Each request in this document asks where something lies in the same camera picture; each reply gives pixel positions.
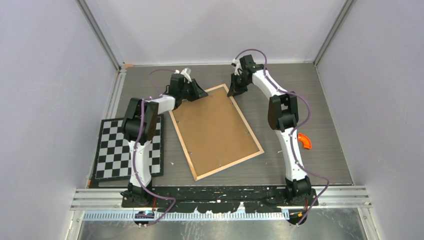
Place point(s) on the left corner aluminium post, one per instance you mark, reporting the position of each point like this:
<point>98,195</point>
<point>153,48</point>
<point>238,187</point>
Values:
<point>94,25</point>

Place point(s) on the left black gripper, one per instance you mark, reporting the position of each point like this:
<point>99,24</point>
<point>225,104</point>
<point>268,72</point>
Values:
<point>198,92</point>

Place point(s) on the orange curved plastic piece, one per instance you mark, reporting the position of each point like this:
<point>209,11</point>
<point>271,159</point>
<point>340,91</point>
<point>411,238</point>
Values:
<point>305,141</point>

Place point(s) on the black white checkerboard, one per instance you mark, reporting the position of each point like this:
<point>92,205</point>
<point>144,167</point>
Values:
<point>113,157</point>

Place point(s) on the white perforated strip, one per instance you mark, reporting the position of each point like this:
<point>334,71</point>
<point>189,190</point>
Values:
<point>148,215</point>

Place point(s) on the corner aluminium post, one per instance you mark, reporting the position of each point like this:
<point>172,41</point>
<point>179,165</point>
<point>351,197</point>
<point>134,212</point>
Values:
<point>340,18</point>
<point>94,25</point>

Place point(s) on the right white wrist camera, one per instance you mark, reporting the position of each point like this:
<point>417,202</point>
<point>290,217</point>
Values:
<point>237,67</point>

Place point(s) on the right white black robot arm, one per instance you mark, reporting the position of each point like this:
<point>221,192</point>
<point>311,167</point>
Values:
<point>282,117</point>

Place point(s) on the blue picture frame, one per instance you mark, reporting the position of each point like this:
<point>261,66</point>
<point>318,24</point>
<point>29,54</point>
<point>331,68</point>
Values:
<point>214,133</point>

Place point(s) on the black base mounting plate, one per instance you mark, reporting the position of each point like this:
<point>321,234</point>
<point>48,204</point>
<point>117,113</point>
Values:
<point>218,199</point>

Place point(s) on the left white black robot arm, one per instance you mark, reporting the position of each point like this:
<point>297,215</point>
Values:
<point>139,128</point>

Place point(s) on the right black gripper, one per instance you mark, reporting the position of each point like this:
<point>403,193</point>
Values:
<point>234,90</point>

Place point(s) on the aluminium front rail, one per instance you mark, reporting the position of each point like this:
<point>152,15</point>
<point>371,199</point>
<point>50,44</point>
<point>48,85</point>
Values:
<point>334,197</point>

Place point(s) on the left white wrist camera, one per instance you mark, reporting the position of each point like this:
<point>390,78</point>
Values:
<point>185,72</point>

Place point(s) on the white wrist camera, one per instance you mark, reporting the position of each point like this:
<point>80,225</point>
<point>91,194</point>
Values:
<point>185,72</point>
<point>237,67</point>

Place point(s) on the right corner aluminium post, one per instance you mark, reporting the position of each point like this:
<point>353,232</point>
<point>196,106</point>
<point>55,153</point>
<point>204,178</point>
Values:
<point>340,18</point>

